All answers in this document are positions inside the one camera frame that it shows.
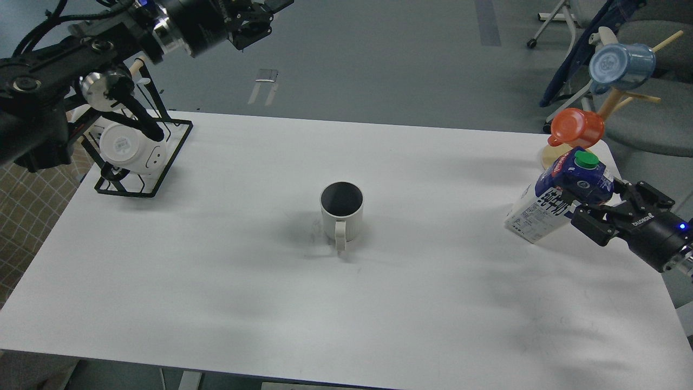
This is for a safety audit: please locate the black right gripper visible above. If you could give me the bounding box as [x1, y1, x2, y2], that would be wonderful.
[560, 178, 692, 272]

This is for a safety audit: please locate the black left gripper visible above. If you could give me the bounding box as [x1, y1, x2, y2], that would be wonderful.
[153, 0, 294, 57]

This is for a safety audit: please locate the blue white milk carton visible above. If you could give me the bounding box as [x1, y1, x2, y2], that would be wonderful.
[504, 147, 615, 243]

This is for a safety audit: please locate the white ribbed mug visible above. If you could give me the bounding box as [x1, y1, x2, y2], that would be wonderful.
[320, 181, 364, 252]

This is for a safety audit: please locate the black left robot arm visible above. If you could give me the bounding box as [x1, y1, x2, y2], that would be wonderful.
[1, 1, 291, 173]

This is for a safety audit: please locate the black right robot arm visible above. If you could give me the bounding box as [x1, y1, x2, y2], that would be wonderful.
[561, 179, 692, 278]

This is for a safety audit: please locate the white smiley cup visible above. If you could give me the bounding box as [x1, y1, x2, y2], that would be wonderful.
[99, 123, 168, 175]

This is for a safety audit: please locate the orange mug on tree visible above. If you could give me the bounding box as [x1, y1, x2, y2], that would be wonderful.
[547, 108, 605, 149]

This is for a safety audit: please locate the wooden mug tree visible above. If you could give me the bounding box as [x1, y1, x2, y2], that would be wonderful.
[540, 30, 684, 171]

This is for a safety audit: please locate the blue mug on tree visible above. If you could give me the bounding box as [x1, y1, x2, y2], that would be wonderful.
[589, 43, 657, 95]

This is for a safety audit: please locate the wooden rack rod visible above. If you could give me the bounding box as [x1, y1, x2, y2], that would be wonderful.
[129, 57, 146, 77]

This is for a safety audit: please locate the beige checkered cloth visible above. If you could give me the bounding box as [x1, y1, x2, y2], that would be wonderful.
[1, 145, 93, 304]

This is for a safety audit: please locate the blue folding frame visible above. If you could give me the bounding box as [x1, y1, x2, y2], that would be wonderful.
[539, 1, 648, 108]

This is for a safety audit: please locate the black wire cup rack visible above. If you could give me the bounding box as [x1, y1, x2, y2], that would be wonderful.
[73, 55, 193, 198]

